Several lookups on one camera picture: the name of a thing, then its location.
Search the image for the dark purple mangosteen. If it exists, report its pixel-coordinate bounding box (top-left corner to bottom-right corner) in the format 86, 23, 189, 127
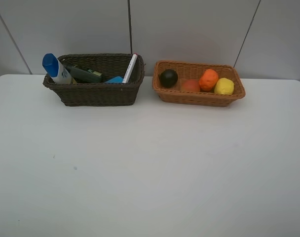
159, 69, 178, 88

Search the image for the white pink-capped marker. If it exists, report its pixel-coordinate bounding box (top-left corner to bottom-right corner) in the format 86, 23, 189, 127
122, 54, 138, 83

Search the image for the red orange peach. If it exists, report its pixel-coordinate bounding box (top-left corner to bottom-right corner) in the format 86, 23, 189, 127
181, 79, 200, 92

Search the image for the blue whiteboard eraser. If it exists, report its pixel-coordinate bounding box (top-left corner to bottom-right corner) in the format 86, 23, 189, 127
104, 76, 123, 83

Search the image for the orange tangerine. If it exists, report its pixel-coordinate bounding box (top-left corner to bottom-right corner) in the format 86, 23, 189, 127
199, 69, 219, 91

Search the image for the yellow lemon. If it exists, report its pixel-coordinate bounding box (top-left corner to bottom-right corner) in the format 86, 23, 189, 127
214, 78, 234, 95

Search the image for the dark green rectangular bottle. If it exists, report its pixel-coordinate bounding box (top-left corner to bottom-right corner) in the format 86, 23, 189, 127
62, 62, 103, 83

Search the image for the white blue-capped shampoo bottle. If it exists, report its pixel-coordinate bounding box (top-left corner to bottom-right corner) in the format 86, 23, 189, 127
42, 53, 73, 84

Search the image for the orange wicker basket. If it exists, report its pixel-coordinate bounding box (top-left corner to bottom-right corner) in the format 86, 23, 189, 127
152, 60, 246, 107

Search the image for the dark brown wicker basket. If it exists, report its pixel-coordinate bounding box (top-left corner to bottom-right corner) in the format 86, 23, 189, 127
43, 53, 145, 107

